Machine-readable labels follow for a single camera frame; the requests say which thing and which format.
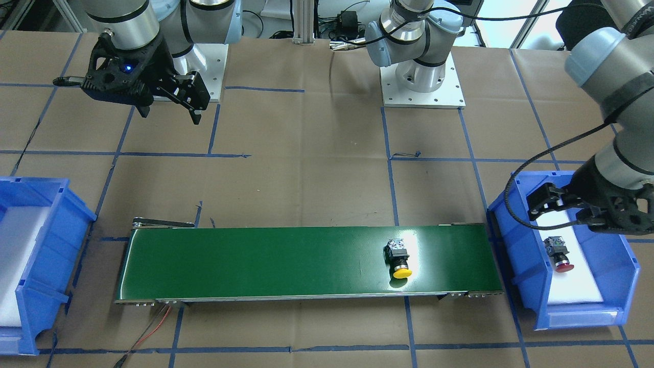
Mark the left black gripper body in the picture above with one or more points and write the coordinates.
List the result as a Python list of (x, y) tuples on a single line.
[(597, 188)]

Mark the red push button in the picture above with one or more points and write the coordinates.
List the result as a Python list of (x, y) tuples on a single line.
[(556, 250)]

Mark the yellow push button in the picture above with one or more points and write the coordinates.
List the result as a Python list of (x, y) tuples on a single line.
[(396, 254)]

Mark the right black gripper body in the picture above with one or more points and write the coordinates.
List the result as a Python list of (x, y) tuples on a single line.
[(155, 68)]

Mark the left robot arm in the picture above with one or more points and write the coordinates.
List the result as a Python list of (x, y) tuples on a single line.
[(612, 65)]

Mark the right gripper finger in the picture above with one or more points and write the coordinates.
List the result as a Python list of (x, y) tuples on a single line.
[(188, 90), (143, 110)]

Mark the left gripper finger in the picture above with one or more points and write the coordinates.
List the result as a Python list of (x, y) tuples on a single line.
[(549, 198)]

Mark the blue bin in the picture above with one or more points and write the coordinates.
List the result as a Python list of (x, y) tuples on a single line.
[(570, 277), (42, 288)]

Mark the black power adapter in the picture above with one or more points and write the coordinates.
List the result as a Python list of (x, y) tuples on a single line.
[(347, 21)]

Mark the green conveyor belt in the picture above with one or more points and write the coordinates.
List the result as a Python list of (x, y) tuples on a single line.
[(283, 263)]

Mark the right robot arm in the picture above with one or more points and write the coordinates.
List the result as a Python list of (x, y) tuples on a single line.
[(184, 24)]

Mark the aluminium frame post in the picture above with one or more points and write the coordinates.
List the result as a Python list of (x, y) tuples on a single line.
[(303, 14)]

